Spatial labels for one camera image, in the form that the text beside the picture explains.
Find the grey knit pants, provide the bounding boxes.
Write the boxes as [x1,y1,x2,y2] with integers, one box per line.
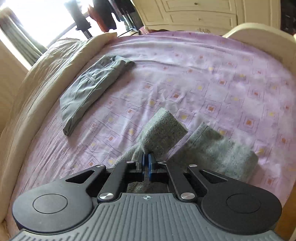
[116,108,258,182]

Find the folded grey-green trousers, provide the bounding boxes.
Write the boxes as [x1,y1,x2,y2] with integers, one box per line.
[59,54,134,136]

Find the pink patterned bed sheet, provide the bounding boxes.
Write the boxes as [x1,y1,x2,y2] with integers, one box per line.
[10,31,296,227]

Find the beige quilt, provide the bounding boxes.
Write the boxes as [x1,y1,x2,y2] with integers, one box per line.
[1,33,117,220]

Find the grey window curtain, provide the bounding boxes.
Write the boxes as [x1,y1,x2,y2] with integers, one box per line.
[1,8,47,66]

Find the dark hanging clothes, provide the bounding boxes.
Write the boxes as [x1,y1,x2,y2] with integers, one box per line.
[65,1,143,39]

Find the cream bed footboard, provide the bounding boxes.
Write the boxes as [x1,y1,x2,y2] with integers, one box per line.
[223,23,296,74]

